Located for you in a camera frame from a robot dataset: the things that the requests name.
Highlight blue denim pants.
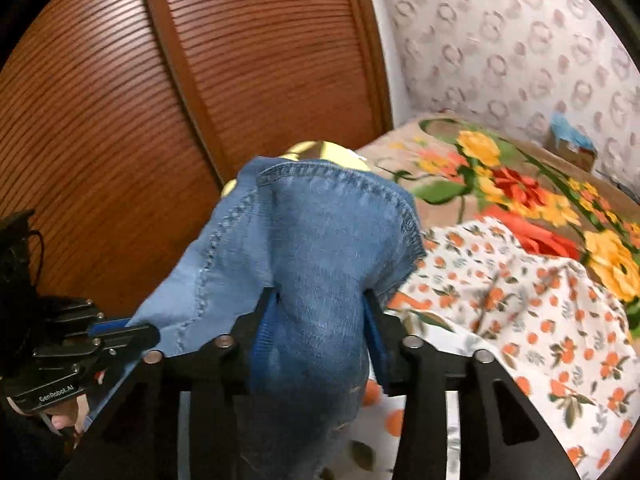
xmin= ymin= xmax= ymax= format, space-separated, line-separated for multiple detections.
xmin=131 ymin=174 xmax=424 ymax=479

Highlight person's left hand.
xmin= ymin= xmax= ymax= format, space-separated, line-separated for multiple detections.
xmin=44 ymin=394 xmax=90 ymax=441

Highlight floral beige blanket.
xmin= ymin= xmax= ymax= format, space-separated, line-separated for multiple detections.
xmin=358 ymin=115 xmax=639 ymax=335

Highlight orange print white bedsheet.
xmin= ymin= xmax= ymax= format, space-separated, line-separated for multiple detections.
xmin=319 ymin=216 xmax=637 ymax=480

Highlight brown louvered wardrobe door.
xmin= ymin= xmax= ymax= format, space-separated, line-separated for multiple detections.
xmin=1 ymin=0 xmax=392 ymax=315

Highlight small box with blue cloth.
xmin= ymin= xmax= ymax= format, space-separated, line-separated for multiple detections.
xmin=544 ymin=112 xmax=598 ymax=172

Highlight circle pattern sheer curtain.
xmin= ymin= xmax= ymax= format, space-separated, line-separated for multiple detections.
xmin=385 ymin=0 xmax=639 ymax=190

